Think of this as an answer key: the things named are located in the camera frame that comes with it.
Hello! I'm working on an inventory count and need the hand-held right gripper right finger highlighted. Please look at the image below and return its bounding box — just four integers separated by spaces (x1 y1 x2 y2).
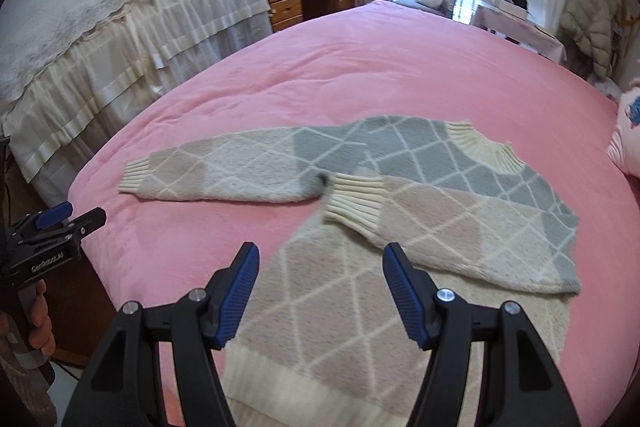
382 241 583 427

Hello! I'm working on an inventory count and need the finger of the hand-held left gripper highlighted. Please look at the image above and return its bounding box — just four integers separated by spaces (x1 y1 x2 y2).
20 201 74 234
64 207 108 239

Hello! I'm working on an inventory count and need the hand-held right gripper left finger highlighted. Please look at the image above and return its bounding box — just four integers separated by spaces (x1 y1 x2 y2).
60 241 261 427

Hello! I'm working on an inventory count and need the diamond pattern knit sweater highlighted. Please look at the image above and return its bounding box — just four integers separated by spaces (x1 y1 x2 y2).
117 114 582 427

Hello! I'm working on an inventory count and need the person's left hand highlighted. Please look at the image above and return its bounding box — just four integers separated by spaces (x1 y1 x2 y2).
26 279 57 352

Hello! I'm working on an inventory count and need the pink fleece blanket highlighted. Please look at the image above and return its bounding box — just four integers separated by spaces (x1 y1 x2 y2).
67 0 640 427

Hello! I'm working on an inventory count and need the pink printed pillow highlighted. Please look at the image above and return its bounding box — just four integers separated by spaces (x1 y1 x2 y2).
604 77 640 178

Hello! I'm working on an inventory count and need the small table with pink cloth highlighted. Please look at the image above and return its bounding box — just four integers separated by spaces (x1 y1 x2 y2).
471 2 569 64

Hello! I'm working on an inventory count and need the beige puffer jacket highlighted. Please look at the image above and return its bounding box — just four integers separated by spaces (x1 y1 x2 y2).
559 0 627 81

